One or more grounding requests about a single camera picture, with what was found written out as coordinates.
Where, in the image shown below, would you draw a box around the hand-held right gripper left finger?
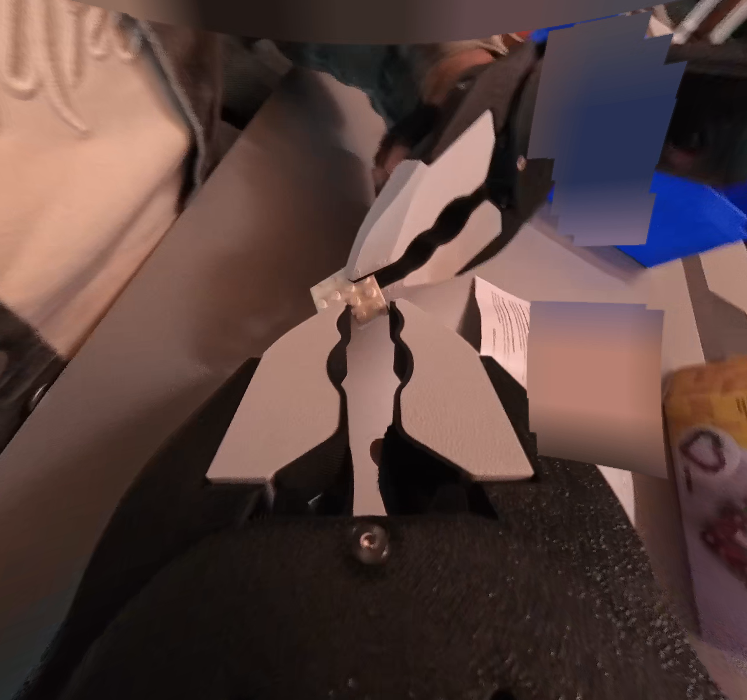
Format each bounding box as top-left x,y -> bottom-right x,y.
206,309 -> 351,486

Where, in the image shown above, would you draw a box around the yellow cardboard box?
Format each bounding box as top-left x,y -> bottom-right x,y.
661,357 -> 747,657

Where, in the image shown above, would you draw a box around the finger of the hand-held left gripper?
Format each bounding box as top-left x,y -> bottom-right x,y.
381,199 -> 507,292
347,109 -> 498,282

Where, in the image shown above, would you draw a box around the person's left hand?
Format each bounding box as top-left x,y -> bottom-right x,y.
372,46 -> 504,180

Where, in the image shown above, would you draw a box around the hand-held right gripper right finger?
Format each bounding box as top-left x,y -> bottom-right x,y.
388,300 -> 535,482

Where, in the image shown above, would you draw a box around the flower print instruction booklet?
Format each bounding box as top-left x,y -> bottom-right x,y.
472,275 -> 638,528

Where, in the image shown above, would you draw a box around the white lego plate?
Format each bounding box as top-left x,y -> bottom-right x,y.
310,273 -> 390,325

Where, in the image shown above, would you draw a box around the blue plastic bin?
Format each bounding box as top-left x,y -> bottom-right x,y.
528,23 -> 747,270

